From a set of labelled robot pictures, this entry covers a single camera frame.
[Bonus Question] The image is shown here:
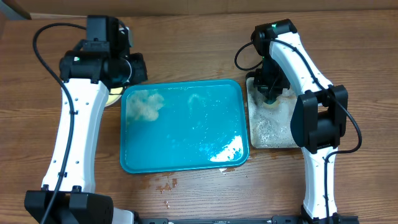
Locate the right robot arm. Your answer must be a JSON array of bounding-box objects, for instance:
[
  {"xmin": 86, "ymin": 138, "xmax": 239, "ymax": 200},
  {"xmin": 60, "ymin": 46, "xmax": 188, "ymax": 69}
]
[{"xmin": 246, "ymin": 19, "xmax": 358, "ymax": 223}]

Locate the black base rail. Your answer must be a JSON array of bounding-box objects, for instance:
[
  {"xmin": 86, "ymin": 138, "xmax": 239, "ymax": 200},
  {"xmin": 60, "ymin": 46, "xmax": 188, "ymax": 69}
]
[{"xmin": 82, "ymin": 215, "xmax": 360, "ymax": 224}]

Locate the yellow green sponge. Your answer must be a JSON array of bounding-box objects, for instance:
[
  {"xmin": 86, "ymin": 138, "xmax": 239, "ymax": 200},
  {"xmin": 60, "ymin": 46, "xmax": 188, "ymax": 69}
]
[{"xmin": 262, "ymin": 100, "xmax": 279, "ymax": 110}]

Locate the yellow-green plate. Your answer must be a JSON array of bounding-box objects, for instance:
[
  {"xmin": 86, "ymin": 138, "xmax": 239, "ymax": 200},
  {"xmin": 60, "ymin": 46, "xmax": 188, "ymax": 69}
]
[{"xmin": 105, "ymin": 87, "xmax": 125, "ymax": 107}]

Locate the black soapy water tray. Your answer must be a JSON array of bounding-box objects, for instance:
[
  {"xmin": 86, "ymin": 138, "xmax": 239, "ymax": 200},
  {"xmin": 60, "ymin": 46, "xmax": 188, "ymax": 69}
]
[{"xmin": 246, "ymin": 72, "xmax": 297, "ymax": 149}]

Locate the teal plastic tray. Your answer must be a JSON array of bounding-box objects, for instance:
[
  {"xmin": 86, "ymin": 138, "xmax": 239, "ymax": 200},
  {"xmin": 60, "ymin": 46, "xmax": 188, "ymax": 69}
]
[{"xmin": 120, "ymin": 79, "xmax": 249, "ymax": 174}]

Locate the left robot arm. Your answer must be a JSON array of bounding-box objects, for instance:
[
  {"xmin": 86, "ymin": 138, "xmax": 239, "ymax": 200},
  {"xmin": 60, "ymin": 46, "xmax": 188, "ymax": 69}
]
[{"xmin": 24, "ymin": 24, "xmax": 147, "ymax": 223}]

